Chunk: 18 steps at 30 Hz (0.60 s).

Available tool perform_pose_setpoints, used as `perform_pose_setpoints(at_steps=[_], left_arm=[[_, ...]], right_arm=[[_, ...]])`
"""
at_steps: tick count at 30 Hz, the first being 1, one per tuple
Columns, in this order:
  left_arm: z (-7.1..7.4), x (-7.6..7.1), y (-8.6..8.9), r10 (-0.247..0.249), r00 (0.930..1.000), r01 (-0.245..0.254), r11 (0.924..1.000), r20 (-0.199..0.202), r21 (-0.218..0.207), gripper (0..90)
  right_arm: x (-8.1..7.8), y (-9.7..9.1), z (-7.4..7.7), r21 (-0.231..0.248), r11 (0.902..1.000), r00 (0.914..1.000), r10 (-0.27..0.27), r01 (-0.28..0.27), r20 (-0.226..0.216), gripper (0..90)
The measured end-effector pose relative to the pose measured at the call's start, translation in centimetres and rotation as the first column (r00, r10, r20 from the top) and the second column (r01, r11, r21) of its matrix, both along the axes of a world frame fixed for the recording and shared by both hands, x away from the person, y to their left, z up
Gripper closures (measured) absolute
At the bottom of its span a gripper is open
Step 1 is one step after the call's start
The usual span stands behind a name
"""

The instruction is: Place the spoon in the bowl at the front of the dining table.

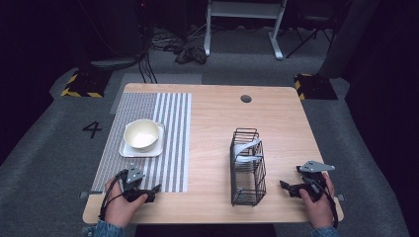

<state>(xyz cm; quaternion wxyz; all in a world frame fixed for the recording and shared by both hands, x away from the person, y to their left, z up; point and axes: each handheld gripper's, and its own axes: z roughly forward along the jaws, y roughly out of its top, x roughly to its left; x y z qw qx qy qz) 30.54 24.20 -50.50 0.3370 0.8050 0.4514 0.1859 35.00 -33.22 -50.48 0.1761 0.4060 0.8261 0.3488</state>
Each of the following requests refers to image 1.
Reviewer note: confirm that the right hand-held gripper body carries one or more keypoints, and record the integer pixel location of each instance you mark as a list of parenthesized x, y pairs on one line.
[(313, 179)]

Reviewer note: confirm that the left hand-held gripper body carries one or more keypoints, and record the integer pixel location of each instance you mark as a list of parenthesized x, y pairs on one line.
[(133, 179)]

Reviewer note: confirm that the person's right hand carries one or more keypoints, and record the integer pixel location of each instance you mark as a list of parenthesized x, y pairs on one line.
[(318, 210)]

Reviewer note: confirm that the person's left hand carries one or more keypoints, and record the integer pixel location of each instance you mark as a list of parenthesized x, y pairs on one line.
[(120, 207)]

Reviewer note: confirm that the white square plate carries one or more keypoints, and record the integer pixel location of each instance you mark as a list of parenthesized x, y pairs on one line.
[(154, 150)]

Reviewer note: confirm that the white bowl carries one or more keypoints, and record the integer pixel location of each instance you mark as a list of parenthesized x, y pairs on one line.
[(141, 135)]

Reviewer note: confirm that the white spoon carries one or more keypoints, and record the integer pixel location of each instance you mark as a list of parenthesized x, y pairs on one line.
[(249, 144), (246, 159)]

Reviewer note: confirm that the person's right denim sleeve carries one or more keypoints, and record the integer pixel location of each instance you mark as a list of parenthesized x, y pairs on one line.
[(324, 232)]

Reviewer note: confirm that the person's denim sleeve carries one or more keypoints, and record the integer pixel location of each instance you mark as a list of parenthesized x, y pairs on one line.
[(103, 229), (324, 232)]

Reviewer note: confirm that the grey striped placemat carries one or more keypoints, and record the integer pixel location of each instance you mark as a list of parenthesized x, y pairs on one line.
[(171, 138)]

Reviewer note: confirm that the person's left denim sleeve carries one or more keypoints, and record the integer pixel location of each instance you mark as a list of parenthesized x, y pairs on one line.
[(103, 229)]

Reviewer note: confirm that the black yellow striped floor plate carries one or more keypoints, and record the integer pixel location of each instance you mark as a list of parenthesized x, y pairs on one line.
[(86, 84), (316, 87)]

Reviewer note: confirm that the grey round stand base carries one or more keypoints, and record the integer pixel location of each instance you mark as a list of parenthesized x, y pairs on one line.
[(113, 63)]

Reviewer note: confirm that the dark crumpled cloth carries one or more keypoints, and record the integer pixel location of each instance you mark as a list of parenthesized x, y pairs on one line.
[(191, 54)]

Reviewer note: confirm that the grey curtain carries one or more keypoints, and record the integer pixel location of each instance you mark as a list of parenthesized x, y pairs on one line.
[(346, 39)]

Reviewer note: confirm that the black tripod stand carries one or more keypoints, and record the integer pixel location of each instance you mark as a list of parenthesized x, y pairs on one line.
[(313, 31)]

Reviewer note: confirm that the grey table side bracket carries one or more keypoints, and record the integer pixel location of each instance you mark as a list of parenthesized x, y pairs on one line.
[(340, 197), (86, 194)]

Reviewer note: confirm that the white metal desk frame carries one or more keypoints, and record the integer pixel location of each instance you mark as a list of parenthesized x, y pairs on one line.
[(243, 9)]

